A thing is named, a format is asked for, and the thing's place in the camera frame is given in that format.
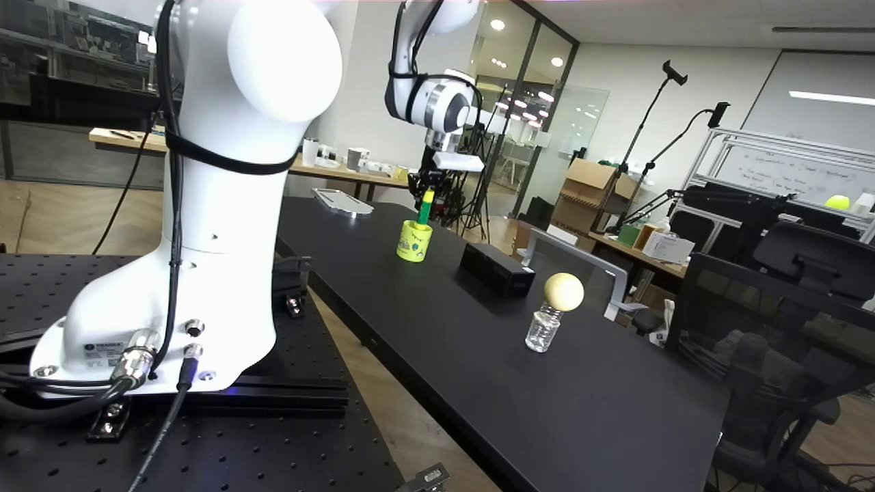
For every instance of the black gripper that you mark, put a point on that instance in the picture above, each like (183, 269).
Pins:
(442, 168)

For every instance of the yellow green glue stick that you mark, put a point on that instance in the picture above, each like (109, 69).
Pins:
(425, 212)

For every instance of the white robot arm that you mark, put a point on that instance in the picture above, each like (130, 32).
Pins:
(239, 85)

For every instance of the green mug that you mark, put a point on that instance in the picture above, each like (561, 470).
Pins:
(413, 242)

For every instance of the silver metal mounting plate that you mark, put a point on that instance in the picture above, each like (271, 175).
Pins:
(343, 202)

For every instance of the black box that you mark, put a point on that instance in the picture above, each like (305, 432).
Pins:
(499, 272)

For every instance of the stacked cardboard boxes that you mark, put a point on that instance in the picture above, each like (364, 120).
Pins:
(592, 194)

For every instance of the yellow ball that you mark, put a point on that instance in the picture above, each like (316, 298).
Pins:
(565, 291)

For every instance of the clear glass jar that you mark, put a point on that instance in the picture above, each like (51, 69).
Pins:
(541, 328)

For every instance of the grey monitor back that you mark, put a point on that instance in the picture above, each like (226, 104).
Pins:
(603, 280)

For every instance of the black breadboard base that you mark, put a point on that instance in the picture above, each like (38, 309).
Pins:
(324, 442)

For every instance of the wooden table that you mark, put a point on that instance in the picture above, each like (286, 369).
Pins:
(364, 185)

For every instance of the black office chair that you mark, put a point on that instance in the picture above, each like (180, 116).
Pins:
(786, 336)

